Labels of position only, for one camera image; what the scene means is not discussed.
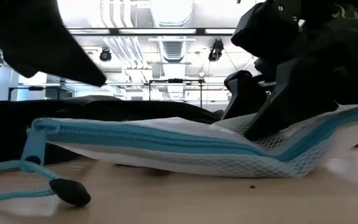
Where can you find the black background rig frame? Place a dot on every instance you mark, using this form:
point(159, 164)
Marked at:
point(36, 88)
point(176, 81)

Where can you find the white mesh blue-trimmed pouch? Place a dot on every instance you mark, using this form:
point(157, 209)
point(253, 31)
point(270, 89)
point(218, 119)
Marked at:
point(166, 146)

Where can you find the black hanging ceiling device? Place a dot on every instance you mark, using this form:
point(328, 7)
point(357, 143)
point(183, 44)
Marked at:
point(216, 49)

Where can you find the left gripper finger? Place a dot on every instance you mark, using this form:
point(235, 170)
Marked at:
point(51, 49)

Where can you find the silver ribbed ventilation duct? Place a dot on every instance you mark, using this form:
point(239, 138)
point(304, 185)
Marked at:
point(172, 51)

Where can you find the white LED light strip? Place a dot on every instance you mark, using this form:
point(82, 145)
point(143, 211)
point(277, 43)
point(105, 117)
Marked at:
point(89, 31)
point(157, 31)
point(219, 31)

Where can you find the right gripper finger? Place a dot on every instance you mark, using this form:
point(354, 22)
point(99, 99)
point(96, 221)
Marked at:
point(247, 93)
point(297, 93)

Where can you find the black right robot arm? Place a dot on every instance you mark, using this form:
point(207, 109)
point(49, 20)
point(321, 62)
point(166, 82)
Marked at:
point(346, 11)

